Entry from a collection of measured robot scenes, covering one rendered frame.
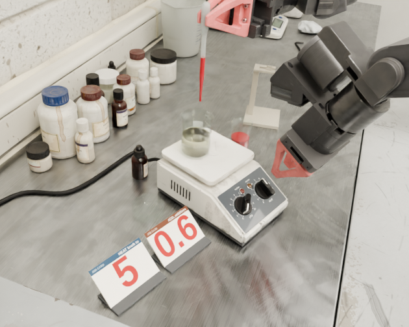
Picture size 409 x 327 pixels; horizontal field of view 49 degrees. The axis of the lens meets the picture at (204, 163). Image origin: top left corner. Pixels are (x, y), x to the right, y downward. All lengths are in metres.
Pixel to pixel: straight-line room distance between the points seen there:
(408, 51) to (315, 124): 0.15
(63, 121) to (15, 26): 0.21
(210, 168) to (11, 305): 0.35
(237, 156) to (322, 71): 0.24
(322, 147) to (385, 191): 0.32
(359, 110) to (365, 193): 0.34
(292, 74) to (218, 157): 0.22
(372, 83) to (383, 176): 0.45
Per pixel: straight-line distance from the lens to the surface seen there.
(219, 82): 1.19
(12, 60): 0.96
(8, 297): 0.67
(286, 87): 0.63
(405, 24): 2.11
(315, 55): 0.59
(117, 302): 0.65
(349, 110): 0.58
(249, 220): 0.72
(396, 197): 0.91
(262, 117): 1.04
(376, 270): 0.76
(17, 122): 0.93
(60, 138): 0.88
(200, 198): 0.72
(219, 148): 0.77
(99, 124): 0.92
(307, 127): 0.61
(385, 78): 0.52
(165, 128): 0.98
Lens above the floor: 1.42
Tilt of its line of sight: 37 degrees down
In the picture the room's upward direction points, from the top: 5 degrees clockwise
